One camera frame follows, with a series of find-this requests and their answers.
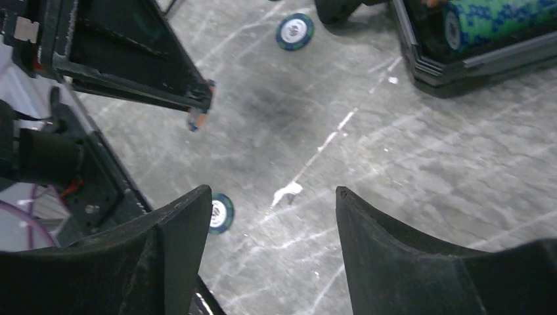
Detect black poker set case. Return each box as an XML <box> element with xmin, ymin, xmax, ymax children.
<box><xmin>387</xmin><ymin>1</ymin><xmax>556</xmax><ymax>98</ymax></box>

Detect white brown poker chip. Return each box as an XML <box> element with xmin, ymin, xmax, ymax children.
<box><xmin>187</xmin><ymin>79</ymin><xmax>216</xmax><ymax>132</ymax></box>

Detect teal poker chip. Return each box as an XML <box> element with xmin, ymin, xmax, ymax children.
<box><xmin>208</xmin><ymin>194</ymin><xmax>235</xmax><ymax>235</ymax></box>
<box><xmin>275</xmin><ymin>12</ymin><xmax>315</xmax><ymax>51</ymax></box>

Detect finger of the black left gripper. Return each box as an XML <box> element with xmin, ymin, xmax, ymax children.
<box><xmin>41</xmin><ymin>1</ymin><xmax>212</xmax><ymax>111</ymax></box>

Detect green chip stack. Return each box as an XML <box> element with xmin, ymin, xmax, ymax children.
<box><xmin>443</xmin><ymin>0</ymin><xmax>556</xmax><ymax>53</ymax></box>

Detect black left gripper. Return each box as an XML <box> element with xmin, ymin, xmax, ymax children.
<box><xmin>1</xmin><ymin>1</ymin><xmax>152</xmax><ymax>248</ymax></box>

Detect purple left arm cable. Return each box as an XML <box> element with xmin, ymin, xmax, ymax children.
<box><xmin>0</xmin><ymin>183</ymin><xmax>62</xmax><ymax>249</ymax></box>

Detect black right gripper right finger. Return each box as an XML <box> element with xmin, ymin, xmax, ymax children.
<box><xmin>336</xmin><ymin>186</ymin><xmax>556</xmax><ymax>315</ymax></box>

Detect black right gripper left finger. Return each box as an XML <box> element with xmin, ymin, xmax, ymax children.
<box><xmin>1</xmin><ymin>185</ymin><xmax>212</xmax><ymax>314</ymax></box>

